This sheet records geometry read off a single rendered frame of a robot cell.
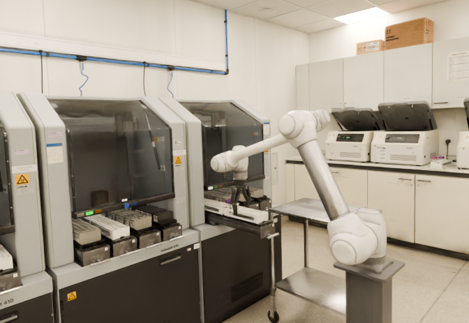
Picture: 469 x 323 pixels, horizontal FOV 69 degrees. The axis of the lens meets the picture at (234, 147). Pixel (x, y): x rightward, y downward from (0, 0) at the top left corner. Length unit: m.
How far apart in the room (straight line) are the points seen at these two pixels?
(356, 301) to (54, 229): 1.52
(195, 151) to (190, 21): 1.88
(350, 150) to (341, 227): 2.75
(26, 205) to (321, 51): 4.36
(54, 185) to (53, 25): 1.59
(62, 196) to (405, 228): 3.40
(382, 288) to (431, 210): 2.29
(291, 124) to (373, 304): 0.94
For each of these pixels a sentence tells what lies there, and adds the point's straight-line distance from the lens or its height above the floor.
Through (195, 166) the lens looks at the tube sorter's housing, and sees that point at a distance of 2.27.
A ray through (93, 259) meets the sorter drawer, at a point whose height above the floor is 0.76.
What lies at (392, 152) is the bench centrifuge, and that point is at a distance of 4.10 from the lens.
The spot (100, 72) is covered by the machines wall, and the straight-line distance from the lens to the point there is 3.19.
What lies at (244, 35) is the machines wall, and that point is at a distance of 4.33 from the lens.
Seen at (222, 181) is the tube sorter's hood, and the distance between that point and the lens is 2.42.
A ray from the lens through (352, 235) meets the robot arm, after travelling 1.59.
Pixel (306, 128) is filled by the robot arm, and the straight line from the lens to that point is 1.64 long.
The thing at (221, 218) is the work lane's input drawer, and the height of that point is 0.80.
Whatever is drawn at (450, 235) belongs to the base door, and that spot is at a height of 0.24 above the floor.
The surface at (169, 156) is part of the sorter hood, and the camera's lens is 2.13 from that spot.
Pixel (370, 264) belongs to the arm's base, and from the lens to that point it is 1.84.
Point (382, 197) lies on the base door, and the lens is 4.21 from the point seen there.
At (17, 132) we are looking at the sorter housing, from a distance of 1.82.
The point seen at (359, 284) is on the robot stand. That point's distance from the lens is 1.88.
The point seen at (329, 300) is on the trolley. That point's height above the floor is 0.28.
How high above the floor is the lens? 1.43
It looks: 4 degrees down
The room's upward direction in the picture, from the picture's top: 2 degrees counter-clockwise
